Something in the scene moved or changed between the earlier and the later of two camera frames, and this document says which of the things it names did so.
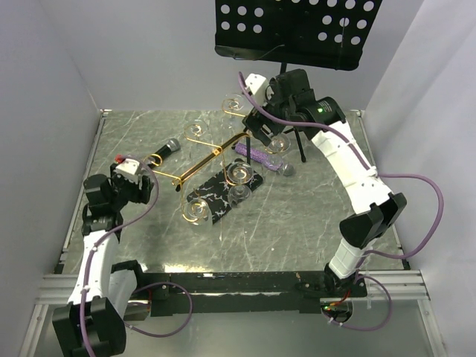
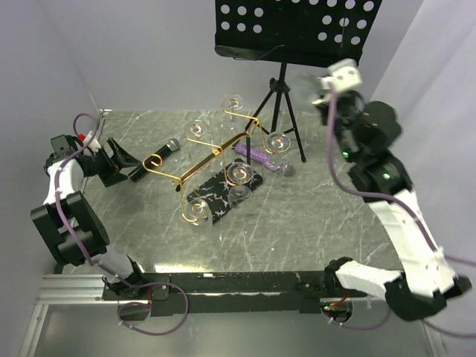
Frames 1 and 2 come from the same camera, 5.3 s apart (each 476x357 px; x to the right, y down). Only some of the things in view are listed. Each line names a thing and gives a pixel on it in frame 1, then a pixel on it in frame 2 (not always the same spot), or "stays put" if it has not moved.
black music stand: [330, 34] stays put
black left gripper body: [124, 190] → [100, 164]
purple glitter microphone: [266, 161] stays put
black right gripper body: [274, 102] → [346, 113]
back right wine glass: [279, 146] stays put
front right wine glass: [198, 216] stays put
